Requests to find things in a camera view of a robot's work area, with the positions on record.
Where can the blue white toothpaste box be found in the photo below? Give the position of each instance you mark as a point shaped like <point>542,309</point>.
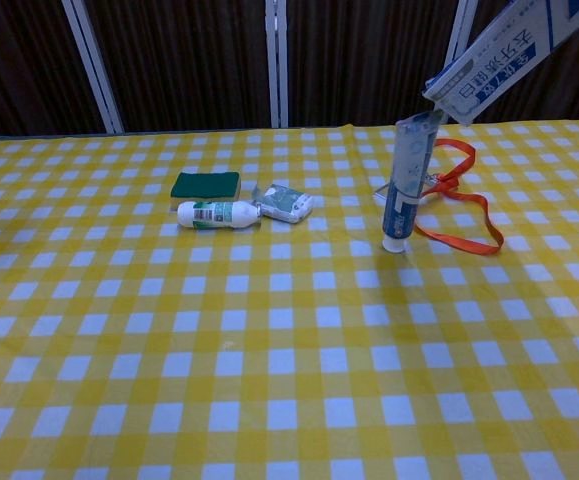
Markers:
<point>499,60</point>

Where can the white bottle with green label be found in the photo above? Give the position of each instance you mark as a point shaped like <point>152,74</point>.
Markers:
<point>214,214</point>

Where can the clear badge holder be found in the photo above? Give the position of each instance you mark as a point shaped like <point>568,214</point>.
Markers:
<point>380,190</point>

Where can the dark pleated curtain panel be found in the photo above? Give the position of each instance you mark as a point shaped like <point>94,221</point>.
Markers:
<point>19,65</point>
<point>184,65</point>
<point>559,85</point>
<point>369,60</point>

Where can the green and yellow sponge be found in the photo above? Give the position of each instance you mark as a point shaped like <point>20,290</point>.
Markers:
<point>204,182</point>

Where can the blue white toothpaste tube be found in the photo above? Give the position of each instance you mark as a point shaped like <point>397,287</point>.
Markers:
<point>409,175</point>

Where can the yellow white checkered tablecloth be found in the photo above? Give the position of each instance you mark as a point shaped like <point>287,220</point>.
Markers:
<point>269,360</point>

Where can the white frame post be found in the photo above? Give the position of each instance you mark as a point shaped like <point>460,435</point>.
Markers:
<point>465,20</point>
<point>94,70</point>
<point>276,60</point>

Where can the grey white wrapped packet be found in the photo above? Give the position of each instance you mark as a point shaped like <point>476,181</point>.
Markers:
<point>286,202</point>

